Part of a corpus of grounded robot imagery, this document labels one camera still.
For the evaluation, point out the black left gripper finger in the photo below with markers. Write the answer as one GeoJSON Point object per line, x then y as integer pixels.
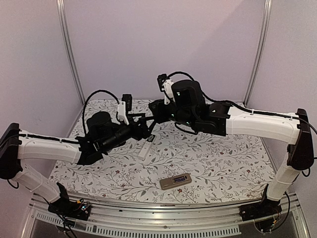
{"type": "Point", "coordinates": [147, 131]}
{"type": "Point", "coordinates": [136, 115]}

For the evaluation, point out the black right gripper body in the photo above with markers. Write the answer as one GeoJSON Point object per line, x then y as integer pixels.
{"type": "Point", "coordinates": [161, 117]}

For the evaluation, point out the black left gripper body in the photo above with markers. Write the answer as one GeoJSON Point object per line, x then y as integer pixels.
{"type": "Point", "coordinates": [137, 134]}

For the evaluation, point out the long white remote control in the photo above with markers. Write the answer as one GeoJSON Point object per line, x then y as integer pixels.
{"type": "Point", "coordinates": [146, 147]}

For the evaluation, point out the white air conditioner remote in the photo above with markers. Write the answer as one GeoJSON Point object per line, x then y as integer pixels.
{"type": "Point", "coordinates": [167, 183]}

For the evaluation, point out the black battery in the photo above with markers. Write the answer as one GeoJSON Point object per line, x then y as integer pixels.
{"type": "Point", "coordinates": [179, 179]}

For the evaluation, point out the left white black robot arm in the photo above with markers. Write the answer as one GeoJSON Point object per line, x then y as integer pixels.
{"type": "Point", "coordinates": [17, 145]}

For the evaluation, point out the floral patterned table mat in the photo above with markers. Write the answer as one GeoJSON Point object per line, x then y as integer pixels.
{"type": "Point", "coordinates": [222, 169]}

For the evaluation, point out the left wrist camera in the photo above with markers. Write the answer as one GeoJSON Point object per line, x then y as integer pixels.
{"type": "Point", "coordinates": [124, 107]}

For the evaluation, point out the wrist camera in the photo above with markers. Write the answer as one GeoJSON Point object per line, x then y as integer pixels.
{"type": "Point", "coordinates": [124, 107]}
{"type": "Point", "coordinates": [165, 84]}

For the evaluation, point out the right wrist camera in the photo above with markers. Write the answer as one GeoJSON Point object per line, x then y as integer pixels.
{"type": "Point", "coordinates": [165, 84]}

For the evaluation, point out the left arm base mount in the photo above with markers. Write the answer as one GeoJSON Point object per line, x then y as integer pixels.
{"type": "Point", "coordinates": [79, 209]}

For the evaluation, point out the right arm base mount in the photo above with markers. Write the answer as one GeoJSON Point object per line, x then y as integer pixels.
{"type": "Point", "coordinates": [260, 209]}

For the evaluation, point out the left aluminium frame post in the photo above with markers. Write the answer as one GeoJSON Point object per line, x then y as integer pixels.
{"type": "Point", "coordinates": [68, 48]}

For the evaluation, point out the aluminium frame post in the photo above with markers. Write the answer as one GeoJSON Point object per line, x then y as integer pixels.
{"type": "Point", "coordinates": [259, 51]}
{"type": "Point", "coordinates": [68, 48]}

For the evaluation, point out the right aluminium frame post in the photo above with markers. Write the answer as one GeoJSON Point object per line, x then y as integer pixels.
{"type": "Point", "coordinates": [259, 51]}

